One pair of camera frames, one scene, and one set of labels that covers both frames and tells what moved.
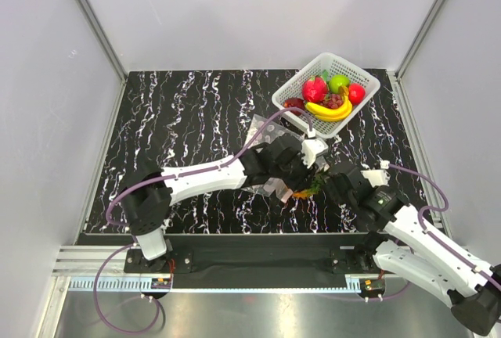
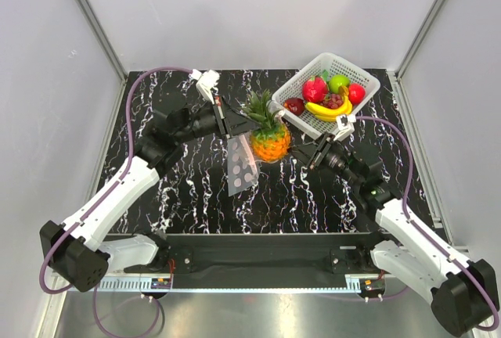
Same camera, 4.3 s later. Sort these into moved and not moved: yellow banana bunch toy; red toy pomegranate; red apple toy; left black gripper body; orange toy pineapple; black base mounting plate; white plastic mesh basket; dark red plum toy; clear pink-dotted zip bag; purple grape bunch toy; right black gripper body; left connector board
Moved: right black gripper body; left black gripper body; orange toy pineapple; clear pink-dotted zip bag
Not moved: yellow banana bunch toy; left connector board; purple grape bunch toy; dark red plum toy; black base mounting plate; red toy pomegranate; white plastic mesh basket; red apple toy
